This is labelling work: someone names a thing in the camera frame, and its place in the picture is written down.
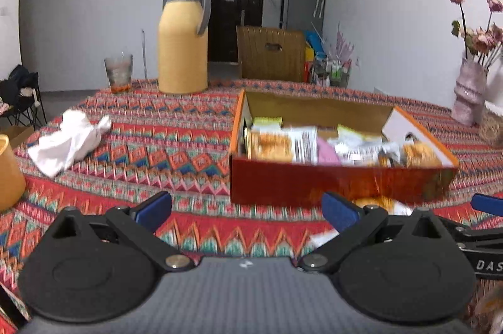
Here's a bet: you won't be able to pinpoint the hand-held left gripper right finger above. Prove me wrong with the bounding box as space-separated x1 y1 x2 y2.
297 192 449 274

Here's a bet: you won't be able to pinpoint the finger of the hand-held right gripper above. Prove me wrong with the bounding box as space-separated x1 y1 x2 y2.
471 193 503 217
436 216 503 252

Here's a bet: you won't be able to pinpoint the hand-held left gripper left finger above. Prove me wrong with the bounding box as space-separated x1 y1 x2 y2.
41 192 194 272

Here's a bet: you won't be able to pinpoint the orange snack packet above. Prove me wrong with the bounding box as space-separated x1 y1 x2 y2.
403 141 443 167
351 196 413 217

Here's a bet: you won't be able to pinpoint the red cardboard box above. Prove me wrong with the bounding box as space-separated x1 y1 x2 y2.
229 89 460 207

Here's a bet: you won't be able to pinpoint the pink snack packet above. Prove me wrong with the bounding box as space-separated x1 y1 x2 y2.
316 137 340 165

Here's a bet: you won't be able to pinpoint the lime green snack packet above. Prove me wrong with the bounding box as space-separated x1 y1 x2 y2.
337 124 384 142
251 117 284 132

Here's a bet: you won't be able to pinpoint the clear storage container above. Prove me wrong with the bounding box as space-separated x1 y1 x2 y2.
479 100 503 148

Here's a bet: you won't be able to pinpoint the crumpled white tissue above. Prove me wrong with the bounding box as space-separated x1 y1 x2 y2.
27 109 113 177

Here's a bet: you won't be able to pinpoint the pink ceramic vase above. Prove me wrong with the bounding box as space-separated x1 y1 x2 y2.
451 58 489 126

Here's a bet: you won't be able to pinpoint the glass cup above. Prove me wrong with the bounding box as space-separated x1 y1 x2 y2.
104 54 133 94

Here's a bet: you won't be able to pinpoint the red yellow carton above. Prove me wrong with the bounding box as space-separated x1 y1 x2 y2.
304 47 315 83

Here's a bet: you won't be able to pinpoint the yellow cup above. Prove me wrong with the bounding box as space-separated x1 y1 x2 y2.
0 134 26 212

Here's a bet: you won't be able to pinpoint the white pole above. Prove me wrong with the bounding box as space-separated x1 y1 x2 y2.
141 29 149 80

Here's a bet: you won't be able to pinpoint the yellow thermos jug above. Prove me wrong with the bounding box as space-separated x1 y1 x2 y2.
158 0 212 95

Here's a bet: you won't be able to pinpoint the small floor cardboard box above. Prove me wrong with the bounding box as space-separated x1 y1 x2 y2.
0 125 34 150

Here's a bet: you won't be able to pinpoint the dried pink roses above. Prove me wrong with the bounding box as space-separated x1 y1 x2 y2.
444 0 503 69

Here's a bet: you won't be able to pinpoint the blue plastic dustpan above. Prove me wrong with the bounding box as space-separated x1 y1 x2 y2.
306 31 329 59

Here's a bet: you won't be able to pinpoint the wooden chair back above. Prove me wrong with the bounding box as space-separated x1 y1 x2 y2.
236 25 306 83

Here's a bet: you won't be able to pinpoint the black folding chair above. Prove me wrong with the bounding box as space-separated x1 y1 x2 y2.
0 64 48 130

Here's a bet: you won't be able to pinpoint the dark entrance door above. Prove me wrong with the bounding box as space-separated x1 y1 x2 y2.
205 0 266 63

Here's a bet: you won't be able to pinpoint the wire rack with bottles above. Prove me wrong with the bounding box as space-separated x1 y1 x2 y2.
312 59 351 88

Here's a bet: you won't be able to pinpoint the pink wall decoration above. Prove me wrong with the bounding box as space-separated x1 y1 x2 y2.
334 23 356 61

